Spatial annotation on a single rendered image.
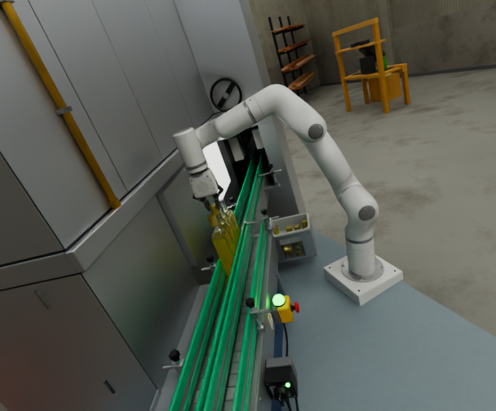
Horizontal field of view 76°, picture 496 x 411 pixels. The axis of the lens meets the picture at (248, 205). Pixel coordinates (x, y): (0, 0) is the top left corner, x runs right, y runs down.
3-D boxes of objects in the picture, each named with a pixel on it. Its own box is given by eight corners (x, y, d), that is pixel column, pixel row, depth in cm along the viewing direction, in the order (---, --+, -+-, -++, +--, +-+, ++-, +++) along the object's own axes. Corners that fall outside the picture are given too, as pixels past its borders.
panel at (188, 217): (228, 183, 211) (210, 134, 197) (232, 181, 210) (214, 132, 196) (190, 267, 131) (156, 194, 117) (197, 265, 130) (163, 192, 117)
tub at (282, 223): (272, 233, 179) (267, 220, 176) (312, 225, 174) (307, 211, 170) (271, 251, 164) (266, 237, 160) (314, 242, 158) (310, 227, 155)
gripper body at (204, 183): (183, 174, 121) (194, 201, 125) (207, 168, 118) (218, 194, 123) (188, 168, 127) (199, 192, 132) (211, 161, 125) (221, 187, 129)
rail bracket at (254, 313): (259, 326, 104) (245, 296, 99) (280, 323, 103) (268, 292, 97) (257, 336, 101) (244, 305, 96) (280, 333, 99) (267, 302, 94)
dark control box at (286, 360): (273, 376, 101) (265, 358, 98) (298, 373, 99) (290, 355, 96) (272, 401, 94) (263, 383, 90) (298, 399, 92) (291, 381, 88)
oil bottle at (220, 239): (228, 268, 139) (211, 227, 131) (241, 266, 138) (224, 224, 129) (227, 276, 134) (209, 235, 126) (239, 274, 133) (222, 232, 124)
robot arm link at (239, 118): (243, 97, 123) (179, 137, 129) (245, 102, 109) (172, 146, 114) (254, 117, 127) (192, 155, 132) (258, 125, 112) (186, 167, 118)
